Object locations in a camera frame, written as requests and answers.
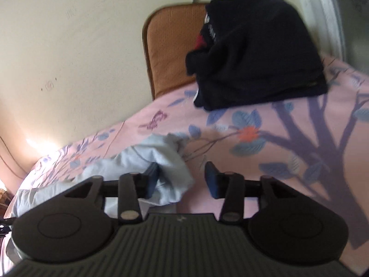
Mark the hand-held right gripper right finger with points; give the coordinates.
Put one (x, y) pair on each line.
(212, 180)

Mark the black folded garment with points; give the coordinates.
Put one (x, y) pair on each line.
(259, 54)

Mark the white garment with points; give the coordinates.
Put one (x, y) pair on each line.
(129, 161)

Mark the brown cushion mat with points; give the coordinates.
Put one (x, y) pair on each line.
(170, 46)

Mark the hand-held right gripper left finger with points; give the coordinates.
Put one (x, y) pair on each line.
(153, 180)

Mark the black red patterned garment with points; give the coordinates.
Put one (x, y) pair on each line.
(206, 34)

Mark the white window frame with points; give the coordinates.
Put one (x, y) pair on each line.
(325, 8)

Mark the pink floral bed sheet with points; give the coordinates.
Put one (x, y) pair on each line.
(259, 138)

